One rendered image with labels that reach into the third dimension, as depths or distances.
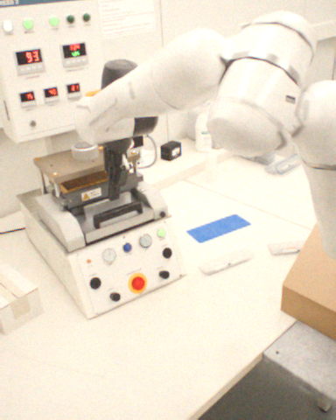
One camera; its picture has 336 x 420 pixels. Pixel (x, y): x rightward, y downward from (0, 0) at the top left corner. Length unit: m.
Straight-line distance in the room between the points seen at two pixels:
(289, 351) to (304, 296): 0.14
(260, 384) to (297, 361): 0.94
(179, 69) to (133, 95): 0.13
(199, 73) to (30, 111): 0.84
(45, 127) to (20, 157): 0.46
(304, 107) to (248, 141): 0.09
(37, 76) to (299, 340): 1.03
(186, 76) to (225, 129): 0.11
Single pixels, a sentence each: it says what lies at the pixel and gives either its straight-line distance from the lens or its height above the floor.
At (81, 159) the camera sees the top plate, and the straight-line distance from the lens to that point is 1.35.
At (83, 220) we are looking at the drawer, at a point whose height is 0.97.
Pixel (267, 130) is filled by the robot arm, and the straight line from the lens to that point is 0.62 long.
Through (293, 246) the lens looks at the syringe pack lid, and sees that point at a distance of 1.53.
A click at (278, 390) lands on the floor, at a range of 2.10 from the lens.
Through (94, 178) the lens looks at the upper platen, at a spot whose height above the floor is 1.06.
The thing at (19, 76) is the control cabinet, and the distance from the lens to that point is 1.41.
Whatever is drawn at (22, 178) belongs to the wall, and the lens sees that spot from 1.92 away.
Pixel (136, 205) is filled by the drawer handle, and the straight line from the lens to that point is 1.29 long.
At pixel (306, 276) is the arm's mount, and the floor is 0.87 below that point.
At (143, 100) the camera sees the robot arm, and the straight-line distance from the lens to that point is 0.77.
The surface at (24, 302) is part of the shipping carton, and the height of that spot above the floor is 0.82.
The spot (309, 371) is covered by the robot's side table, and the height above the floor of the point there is 0.75.
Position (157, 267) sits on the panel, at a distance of 1.36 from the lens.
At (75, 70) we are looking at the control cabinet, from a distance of 1.46.
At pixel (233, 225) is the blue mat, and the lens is 1.66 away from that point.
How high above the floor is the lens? 1.61
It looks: 28 degrees down
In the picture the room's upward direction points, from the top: 4 degrees counter-clockwise
